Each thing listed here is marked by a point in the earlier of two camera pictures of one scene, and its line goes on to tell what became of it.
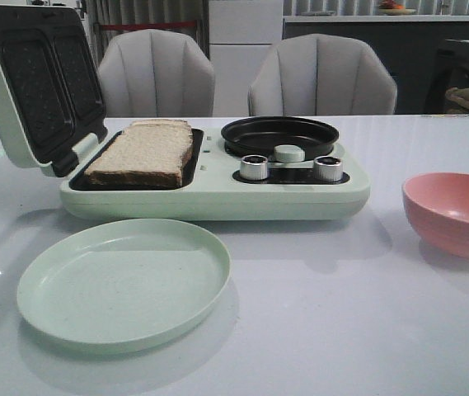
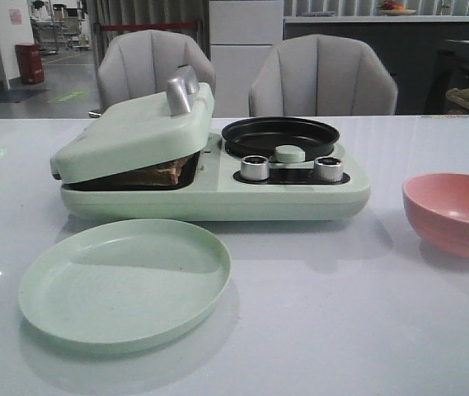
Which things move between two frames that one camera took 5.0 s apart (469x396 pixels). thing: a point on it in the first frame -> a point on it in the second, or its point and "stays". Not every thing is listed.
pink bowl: x=456 y=212 stays
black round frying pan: x=260 y=136 stays
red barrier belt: x=123 y=25 stays
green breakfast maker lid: x=37 y=77 -> x=134 y=132
